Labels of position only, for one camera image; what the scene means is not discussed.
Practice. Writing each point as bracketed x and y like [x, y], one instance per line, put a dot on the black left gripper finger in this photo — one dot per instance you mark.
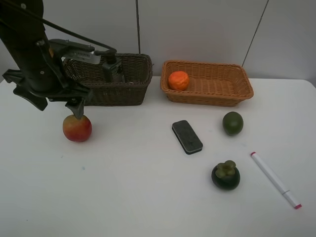
[76, 105]

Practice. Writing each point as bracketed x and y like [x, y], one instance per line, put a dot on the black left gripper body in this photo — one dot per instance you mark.
[41, 76]

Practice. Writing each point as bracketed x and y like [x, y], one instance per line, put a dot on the red yellow apple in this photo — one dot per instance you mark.
[77, 130]

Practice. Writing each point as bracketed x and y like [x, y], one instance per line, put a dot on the dark green ink bottle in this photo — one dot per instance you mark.
[113, 70]

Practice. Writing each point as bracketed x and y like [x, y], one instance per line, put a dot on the orange tangerine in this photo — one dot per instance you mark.
[179, 80]

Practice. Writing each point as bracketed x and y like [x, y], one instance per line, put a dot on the black whiteboard eraser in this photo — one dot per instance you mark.
[187, 137]

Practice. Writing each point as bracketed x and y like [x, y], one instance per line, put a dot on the green lime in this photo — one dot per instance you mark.
[232, 123]

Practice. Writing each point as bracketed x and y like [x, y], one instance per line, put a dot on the white marker pen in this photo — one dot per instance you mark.
[274, 179]

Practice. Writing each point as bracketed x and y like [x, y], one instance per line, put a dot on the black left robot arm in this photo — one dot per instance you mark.
[21, 22]

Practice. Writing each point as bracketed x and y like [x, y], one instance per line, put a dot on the dark brown wicker basket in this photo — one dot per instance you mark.
[137, 70]

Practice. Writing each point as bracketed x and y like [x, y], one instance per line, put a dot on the orange wicker basket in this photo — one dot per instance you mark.
[210, 83]

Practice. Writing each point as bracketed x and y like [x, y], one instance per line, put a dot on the dark purple mangosteen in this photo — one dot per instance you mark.
[225, 175]

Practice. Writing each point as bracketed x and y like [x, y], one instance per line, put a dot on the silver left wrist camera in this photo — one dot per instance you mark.
[75, 51]

